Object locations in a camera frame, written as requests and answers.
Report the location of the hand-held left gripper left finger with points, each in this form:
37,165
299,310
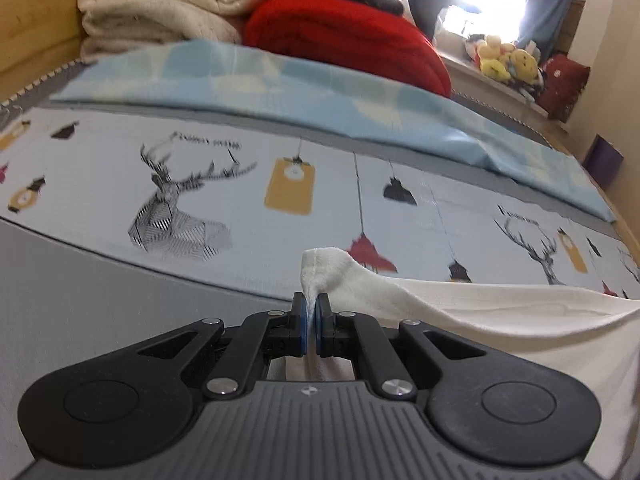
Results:
301,330

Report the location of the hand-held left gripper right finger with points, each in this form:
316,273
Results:
320,330

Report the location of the white shirt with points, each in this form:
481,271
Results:
500,320

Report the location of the light blue patterned sheet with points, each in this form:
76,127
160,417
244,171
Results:
300,85

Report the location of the deer and lamp printed sheet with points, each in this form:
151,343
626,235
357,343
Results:
100,160

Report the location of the white window ledge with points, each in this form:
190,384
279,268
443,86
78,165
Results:
480,87

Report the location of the red folded blanket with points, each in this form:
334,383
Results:
350,35

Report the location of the purple box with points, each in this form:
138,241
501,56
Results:
602,160

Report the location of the pile of plush toys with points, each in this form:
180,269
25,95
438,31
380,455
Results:
520,62

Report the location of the dark red cushion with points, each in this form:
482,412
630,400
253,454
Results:
565,85

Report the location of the cream folded blanket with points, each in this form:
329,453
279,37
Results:
150,0

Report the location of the blue curtain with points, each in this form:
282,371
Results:
555,0

